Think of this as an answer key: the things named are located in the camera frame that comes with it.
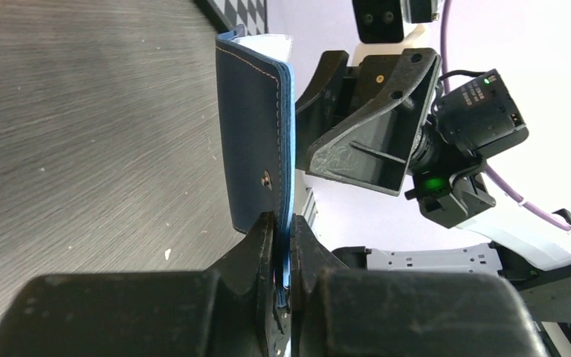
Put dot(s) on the black white chessboard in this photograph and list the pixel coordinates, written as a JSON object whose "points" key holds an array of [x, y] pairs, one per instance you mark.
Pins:
{"points": [[225, 15]]}

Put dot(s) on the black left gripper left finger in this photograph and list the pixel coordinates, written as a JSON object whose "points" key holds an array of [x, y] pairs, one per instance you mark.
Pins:
{"points": [[223, 310]]}

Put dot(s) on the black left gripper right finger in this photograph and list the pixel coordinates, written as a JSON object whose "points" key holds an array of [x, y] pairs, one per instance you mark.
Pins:
{"points": [[341, 311]]}

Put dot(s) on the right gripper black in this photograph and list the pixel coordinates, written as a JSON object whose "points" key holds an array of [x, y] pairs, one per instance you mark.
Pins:
{"points": [[388, 125]]}

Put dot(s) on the blue leather card holder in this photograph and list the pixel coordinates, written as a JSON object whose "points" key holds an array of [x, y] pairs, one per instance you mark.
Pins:
{"points": [[255, 90]]}

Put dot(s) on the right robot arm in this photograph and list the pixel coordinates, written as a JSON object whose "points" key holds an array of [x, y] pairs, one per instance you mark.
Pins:
{"points": [[535, 259]]}

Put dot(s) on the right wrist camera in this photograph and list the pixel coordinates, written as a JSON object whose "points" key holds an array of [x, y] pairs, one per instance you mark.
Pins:
{"points": [[390, 21]]}

